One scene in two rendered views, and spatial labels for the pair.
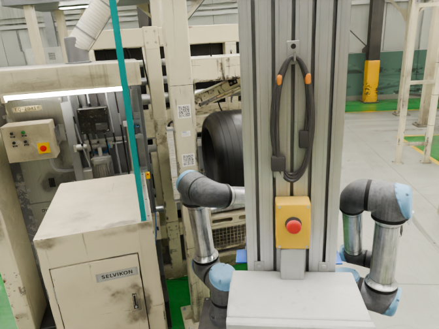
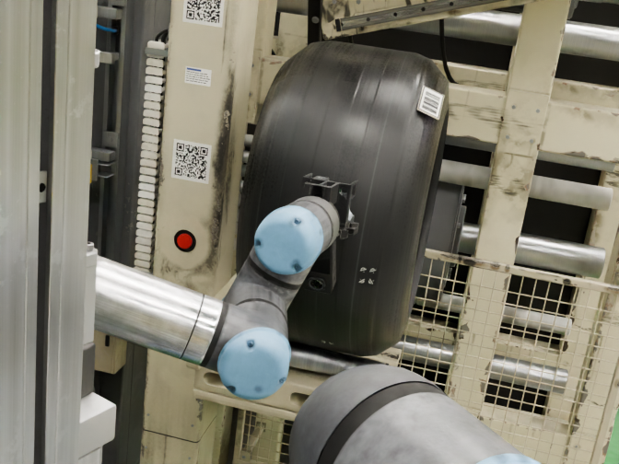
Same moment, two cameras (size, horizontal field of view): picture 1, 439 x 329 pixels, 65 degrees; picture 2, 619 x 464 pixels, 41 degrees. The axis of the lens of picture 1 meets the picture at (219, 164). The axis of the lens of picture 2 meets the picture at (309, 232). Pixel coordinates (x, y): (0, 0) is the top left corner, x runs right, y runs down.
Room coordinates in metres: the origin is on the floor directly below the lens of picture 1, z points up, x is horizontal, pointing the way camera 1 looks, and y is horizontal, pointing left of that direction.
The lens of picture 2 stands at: (0.69, -0.66, 1.61)
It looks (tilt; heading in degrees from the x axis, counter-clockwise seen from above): 18 degrees down; 25
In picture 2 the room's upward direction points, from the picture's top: 7 degrees clockwise
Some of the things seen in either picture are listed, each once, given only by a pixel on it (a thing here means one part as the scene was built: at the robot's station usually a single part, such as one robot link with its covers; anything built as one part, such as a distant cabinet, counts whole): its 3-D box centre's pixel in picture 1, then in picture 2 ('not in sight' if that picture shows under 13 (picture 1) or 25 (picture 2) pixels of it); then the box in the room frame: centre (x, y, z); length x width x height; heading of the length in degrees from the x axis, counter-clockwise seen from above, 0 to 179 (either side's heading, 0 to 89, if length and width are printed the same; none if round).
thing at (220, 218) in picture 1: (234, 215); (290, 385); (1.96, -0.08, 0.83); 0.36 x 0.09 x 0.06; 103
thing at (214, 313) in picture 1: (225, 305); not in sight; (1.24, 0.01, 0.77); 0.15 x 0.15 x 0.10
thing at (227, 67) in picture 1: (228, 67); not in sight; (2.42, -0.10, 1.71); 0.61 x 0.25 x 0.15; 103
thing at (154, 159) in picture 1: (160, 198); not in sight; (2.80, 0.54, 0.61); 0.33 x 0.06 x 0.86; 13
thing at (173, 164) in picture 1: (174, 164); (155, 165); (1.97, 0.27, 1.19); 0.05 x 0.04 x 0.48; 13
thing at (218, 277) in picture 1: (222, 282); not in sight; (1.25, 0.02, 0.88); 0.13 x 0.12 x 0.14; 30
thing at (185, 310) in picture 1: (201, 314); not in sight; (2.02, 0.20, 0.02); 0.27 x 0.27 x 0.04; 13
